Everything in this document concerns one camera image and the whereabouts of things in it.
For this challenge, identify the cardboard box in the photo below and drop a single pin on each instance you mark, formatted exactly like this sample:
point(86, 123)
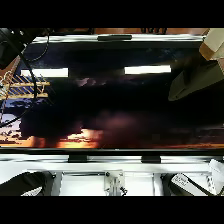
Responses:
point(213, 41)

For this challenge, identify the silver frame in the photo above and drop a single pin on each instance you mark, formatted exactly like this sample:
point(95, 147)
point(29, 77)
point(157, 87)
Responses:
point(100, 166)

